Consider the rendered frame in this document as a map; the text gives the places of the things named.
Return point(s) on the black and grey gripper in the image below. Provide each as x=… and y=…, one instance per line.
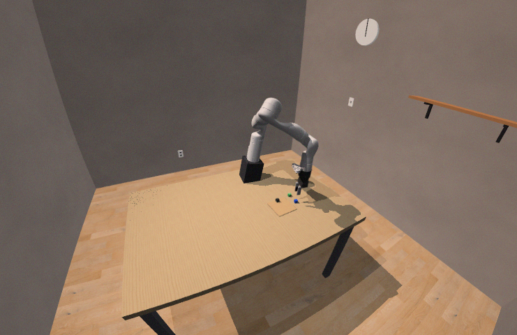
x=304, y=171

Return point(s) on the tan square mat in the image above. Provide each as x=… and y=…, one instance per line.
x=282, y=207

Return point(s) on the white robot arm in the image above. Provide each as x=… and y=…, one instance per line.
x=268, y=114

